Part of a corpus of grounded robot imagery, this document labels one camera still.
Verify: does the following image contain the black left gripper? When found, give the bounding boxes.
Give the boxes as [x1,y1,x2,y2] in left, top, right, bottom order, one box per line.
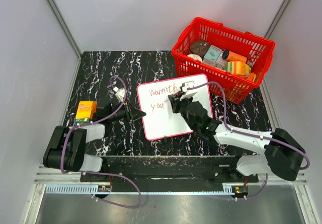
[108,99,146,122]

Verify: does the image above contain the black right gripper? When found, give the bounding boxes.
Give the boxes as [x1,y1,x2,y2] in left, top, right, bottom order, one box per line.
[170,92,196,131]

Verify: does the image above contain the pink framed whiteboard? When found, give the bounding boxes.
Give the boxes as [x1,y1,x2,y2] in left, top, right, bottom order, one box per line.
[137,74,218,141]

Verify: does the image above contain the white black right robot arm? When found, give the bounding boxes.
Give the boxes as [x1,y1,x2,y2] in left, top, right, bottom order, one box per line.
[168,92,305,182]

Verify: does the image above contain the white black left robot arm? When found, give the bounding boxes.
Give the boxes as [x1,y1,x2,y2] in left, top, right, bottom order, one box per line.
[43,100,146,182]

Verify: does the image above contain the orange yellow snack box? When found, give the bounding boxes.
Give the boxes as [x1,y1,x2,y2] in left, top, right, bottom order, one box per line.
[75,101,97,124]

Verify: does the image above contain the brown bread loaf package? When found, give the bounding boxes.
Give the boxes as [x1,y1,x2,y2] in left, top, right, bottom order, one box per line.
[189,40,211,57]

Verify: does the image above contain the teal white small box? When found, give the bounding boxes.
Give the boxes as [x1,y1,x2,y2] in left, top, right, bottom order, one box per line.
[203,45,222,62]

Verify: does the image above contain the orange bottle with blue cap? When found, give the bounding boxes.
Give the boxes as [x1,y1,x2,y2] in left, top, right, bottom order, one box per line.
[222,50,247,63]

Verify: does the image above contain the yellow green sponge pack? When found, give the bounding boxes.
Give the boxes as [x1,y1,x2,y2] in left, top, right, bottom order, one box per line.
[226,61,251,75]

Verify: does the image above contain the red plastic shopping basket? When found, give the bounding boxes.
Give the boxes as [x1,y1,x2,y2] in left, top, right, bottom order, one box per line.
[172,17,275,104]

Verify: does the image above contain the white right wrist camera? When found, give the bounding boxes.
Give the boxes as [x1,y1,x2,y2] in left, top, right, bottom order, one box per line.
[180,81,197,101]

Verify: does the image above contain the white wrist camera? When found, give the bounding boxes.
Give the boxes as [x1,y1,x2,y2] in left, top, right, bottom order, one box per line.
[180,81,197,101]
[113,87,126,103]

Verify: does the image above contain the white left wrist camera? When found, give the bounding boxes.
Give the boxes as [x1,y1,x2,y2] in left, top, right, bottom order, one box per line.
[113,87,126,103]

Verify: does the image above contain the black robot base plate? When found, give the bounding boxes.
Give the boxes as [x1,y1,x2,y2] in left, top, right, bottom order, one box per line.
[79,155,259,192]

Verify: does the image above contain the white slotted cable duct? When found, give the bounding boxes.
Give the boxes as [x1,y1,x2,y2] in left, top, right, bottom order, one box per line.
[46,184,111,194]

